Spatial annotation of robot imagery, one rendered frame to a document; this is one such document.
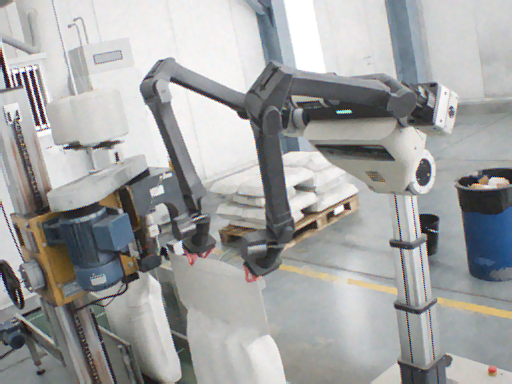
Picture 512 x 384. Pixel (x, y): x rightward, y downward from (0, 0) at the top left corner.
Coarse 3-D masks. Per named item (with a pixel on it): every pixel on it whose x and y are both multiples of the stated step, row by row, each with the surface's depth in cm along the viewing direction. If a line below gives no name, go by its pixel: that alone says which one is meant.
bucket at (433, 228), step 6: (420, 216) 418; (426, 216) 415; (432, 216) 411; (438, 216) 404; (420, 222) 418; (426, 222) 416; (432, 222) 412; (438, 222) 395; (420, 228) 391; (426, 228) 389; (432, 228) 393; (438, 228) 398; (426, 234) 393; (432, 234) 395; (438, 234) 400; (426, 240) 395; (432, 240) 397; (426, 246) 397; (432, 246) 398; (432, 252) 400
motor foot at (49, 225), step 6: (60, 216) 175; (48, 222) 172; (54, 222) 173; (48, 228) 172; (54, 228) 172; (60, 228) 169; (48, 234) 172; (54, 234) 174; (60, 234) 172; (48, 240) 172; (54, 240) 173; (60, 240) 172
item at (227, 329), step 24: (216, 264) 181; (192, 288) 191; (216, 288) 176; (240, 288) 169; (192, 312) 195; (216, 312) 181; (240, 312) 173; (264, 312) 165; (192, 336) 191; (216, 336) 180; (240, 336) 173; (264, 336) 175; (192, 360) 199; (216, 360) 181; (240, 360) 173; (264, 360) 173
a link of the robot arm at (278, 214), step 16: (272, 112) 118; (256, 128) 124; (272, 128) 121; (256, 144) 129; (272, 144) 127; (272, 160) 130; (272, 176) 133; (272, 192) 136; (272, 208) 140; (288, 208) 142; (272, 224) 146; (288, 224) 144
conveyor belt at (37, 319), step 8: (40, 312) 345; (96, 312) 328; (104, 312) 326; (32, 320) 334; (40, 320) 332; (104, 320) 314; (40, 328) 320; (48, 328) 318; (104, 328) 304; (48, 336) 307; (184, 352) 261; (184, 360) 253; (184, 368) 246; (192, 368) 245; (144, 376) 245; (184, 376) 239; (192, 376) 238
